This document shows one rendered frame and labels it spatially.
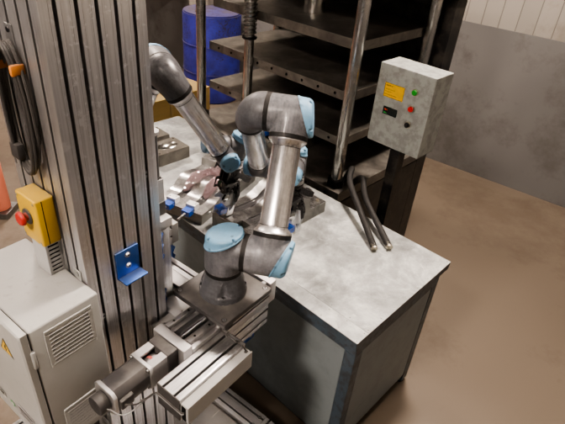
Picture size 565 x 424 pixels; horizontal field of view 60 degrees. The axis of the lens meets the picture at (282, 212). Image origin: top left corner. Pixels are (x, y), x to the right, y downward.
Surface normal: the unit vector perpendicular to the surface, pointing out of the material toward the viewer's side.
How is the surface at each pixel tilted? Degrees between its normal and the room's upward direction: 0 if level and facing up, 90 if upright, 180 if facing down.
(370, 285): 0
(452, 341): 0
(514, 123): 90
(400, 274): 0
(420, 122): 90
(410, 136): 90
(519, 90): 90
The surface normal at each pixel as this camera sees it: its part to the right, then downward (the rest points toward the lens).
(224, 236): -0.05, -0.85
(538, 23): -0.61, 0.40
